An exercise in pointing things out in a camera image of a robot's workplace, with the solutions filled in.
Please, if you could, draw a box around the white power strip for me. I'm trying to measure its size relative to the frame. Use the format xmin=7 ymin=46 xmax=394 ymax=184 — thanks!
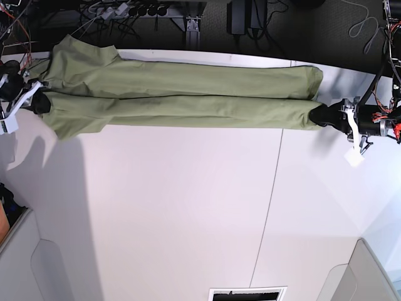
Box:
xmin=87 ymin=2 xmax=130 ymax=21

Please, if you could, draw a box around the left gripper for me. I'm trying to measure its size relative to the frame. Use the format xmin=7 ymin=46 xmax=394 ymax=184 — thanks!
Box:
xmin=308 ymin=97 xmax=388 ymax=154

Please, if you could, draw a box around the metal table leg bracket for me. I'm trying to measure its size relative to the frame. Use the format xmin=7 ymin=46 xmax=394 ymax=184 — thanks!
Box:
xmin=185 ymin=18 xmax=201 ymax=51

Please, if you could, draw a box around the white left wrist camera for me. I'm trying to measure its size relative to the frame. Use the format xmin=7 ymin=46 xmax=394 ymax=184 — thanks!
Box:
xmin=344 ymin=148 xmax=365 ymax=167

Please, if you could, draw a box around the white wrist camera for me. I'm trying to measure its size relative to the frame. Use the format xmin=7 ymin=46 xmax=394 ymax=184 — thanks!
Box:
xmin=0 ymin=116 xmax=19 ymax=135
xmin=344 ymin=148 xmax=365 ymax=167

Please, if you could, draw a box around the green t-shirt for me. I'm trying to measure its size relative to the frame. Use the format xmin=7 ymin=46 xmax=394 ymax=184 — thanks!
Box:
xmin=30 ymin=36 xmax=323 ymax=140

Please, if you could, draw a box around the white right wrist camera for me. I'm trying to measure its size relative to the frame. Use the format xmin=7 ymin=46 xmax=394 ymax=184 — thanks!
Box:
xmin=0 ymin=116 xmax=19 ymax=135

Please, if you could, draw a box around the white framed floor vent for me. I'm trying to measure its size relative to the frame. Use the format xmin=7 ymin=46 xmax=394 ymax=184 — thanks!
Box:
xmin=208 ymin=286 xmax=288 ymax=301

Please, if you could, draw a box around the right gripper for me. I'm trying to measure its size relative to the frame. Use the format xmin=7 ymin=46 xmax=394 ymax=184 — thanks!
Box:
xmin=1 ymin=73 xmax=51 ymax=115

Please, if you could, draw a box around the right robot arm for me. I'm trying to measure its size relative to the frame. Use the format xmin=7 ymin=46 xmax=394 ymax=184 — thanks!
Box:
xmin=1 ymin=1 xmax=51 ymax=119

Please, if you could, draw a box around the black power adapter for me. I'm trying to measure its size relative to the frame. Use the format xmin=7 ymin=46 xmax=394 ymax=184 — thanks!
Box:
xmin=227 ymin=0 xmax=246 ymax=35

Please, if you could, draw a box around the grey coiled cable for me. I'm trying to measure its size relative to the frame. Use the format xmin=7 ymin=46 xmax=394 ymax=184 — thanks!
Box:
xmin=347 ymin=0 xmax=382 ymax=54

